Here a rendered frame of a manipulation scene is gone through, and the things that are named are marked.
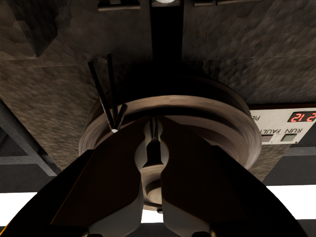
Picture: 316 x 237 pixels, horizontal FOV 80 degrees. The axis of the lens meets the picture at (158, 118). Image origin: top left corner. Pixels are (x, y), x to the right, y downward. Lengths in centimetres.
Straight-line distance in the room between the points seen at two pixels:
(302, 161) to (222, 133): 929
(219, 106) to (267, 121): 32
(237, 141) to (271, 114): 24
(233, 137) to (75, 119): 47
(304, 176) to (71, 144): 896
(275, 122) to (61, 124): 69
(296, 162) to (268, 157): 859
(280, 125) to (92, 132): 57
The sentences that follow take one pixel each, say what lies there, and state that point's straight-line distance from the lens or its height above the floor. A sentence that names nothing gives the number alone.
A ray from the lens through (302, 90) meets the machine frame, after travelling 68.
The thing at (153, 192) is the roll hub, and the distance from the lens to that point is 46.
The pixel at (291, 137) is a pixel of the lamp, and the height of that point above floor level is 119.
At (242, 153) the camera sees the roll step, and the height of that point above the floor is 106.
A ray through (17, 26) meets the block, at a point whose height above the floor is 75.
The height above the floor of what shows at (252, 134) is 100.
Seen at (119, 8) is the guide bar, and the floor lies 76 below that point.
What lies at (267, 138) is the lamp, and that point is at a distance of 76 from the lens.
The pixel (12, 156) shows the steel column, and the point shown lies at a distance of 664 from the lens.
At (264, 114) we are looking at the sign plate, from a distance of 66.
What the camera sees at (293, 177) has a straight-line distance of 908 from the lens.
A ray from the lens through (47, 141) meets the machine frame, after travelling 81.
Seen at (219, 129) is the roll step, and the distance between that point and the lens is 41.
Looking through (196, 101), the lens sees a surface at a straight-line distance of 37.
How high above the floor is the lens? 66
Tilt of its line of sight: 47 degrees up
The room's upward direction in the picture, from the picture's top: 177 degrees clockwise
